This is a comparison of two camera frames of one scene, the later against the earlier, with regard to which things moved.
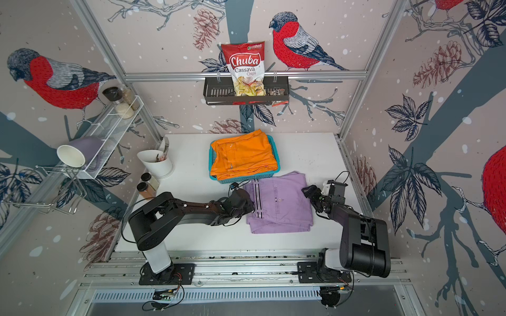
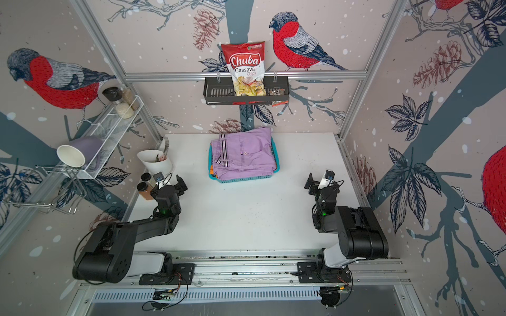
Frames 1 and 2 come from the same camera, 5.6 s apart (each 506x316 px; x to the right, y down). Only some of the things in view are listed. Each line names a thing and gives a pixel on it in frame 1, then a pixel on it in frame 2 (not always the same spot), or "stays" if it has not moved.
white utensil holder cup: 163,169 stays
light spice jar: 151,181 stays
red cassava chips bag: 246,62 stays
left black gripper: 250,207 to 179,187
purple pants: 279,204 to 246,153
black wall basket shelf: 220,91 stays
